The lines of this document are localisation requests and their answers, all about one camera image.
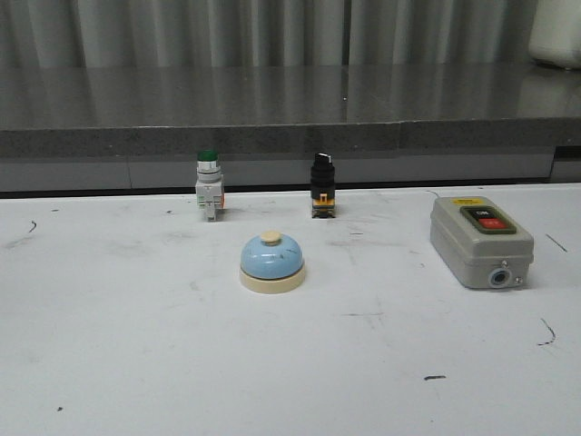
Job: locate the light blue call bell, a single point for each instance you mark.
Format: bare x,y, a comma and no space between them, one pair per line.
272,263

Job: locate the grey stone counter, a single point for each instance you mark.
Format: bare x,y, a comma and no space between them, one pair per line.
176,111

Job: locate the white container on counter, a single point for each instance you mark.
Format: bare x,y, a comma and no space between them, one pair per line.
555,34

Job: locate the black selector switch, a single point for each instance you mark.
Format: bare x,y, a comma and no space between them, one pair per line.
322,187

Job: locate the green pushbutton switch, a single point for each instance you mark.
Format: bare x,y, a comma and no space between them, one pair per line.
209,186

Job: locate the grey on-off switch box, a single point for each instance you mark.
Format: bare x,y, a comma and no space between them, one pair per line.
480,243

